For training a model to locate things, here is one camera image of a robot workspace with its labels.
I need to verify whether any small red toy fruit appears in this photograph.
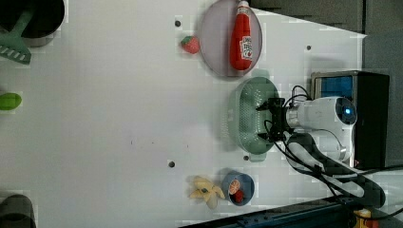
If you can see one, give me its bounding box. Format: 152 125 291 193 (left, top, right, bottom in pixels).
234 190 244 203

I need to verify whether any silver toaster oven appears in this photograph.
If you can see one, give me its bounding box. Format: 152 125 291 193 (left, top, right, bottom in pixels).
311 70 390 170

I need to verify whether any dark grey cylinder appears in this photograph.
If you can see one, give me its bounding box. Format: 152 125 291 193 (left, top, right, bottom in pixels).
0 195 37 228

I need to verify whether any purple round plate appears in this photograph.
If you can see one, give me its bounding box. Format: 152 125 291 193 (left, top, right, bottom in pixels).
198 0 262 77

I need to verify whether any orange slice toy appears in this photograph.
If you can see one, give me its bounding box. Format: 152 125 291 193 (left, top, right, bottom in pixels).
228 180 240 195

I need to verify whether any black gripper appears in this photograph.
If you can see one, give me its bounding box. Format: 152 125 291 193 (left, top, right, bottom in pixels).
257 101 291 142

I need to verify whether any blue bowl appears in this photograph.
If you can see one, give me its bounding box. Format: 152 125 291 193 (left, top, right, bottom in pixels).
221 171 255 206

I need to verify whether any blue metal rail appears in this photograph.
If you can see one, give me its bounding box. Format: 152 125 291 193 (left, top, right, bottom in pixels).
180 198 356 228

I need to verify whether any yellow red device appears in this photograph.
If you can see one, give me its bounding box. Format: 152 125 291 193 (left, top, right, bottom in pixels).
353 209 379 228

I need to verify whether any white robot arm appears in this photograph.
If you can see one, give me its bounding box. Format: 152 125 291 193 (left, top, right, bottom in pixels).
257 96 386 208

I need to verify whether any green plastic strainer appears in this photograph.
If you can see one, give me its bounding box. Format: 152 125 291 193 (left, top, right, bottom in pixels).
227 69 278 162

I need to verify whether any red toy strawberry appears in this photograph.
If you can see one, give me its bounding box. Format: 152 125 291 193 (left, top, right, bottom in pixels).
181 36 200 54

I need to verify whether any green toy vegetable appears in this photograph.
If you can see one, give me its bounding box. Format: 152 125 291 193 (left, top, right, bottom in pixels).
0 93 22 111

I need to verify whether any black metal pot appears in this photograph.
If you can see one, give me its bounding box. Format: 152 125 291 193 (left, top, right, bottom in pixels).
0 0 67 48

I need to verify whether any red ketchup bottle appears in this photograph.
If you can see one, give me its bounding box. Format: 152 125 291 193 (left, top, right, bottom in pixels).
229 0 253 70

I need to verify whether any yellow banana peel toy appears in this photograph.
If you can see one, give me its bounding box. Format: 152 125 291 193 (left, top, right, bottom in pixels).
189 176 225 209

